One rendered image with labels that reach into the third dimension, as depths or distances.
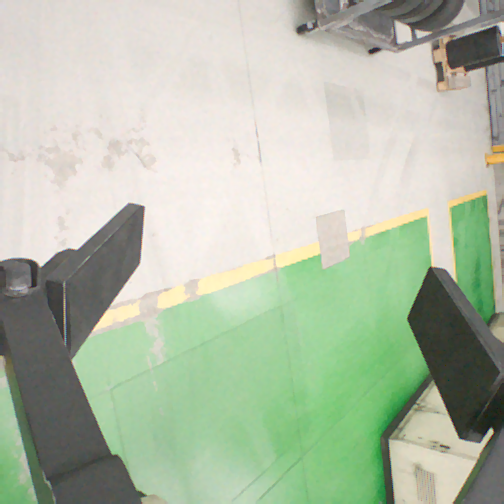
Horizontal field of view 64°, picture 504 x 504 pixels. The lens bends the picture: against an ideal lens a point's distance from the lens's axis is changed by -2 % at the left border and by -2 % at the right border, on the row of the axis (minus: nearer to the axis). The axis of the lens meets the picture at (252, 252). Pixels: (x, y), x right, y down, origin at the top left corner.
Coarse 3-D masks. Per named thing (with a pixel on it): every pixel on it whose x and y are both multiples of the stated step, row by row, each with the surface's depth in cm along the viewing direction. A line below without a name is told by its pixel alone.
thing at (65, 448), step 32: (0, 288) 11; (32, 288) 12; (0, 320) 10; (32, 320) 10; (32, 352) 10; (64, 352) 10; (32, 384) 9; (64, 384) 9; (32, 416) 8; (64, 416) 8; (32, 448) 8; (64, 448) 8; (96, 448) 8; (32, 480) 9; (64, 480) 7; (96, 480) 7; (128, 480) 7
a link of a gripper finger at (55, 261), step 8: (72, 248) 15; (56, 256) 14; (64, 256) 14; (48, 264) 14; (56, 264) 14; (40, 272) 13; (48, 272) 13; (0, 328) 11; (0, 336) 11; (0, 344) 11; (0, 352) 12
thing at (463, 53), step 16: (480, 32) 453; (496, 32) 440; (448, 48) 473; (464, 48) 462; (480, 48) 453; (496, 48) 446; (448, 64) 481; (464, 64) 477; (480, 64) 526; (448, 80) 480; (464, 80) 539
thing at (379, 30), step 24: (336, 0) 264; (360, 0) 240; (384, 0) 222; (408, 0) 229; (432, 0) 254; (456, 0) 279; (312, 24) 255; (336, 24) 246; (360, 24) 289; (384, 24) 324; (408, 24) 302; (432, 24) 292; (480, 24) 301; (384, 48) 323; (408, 48) 335
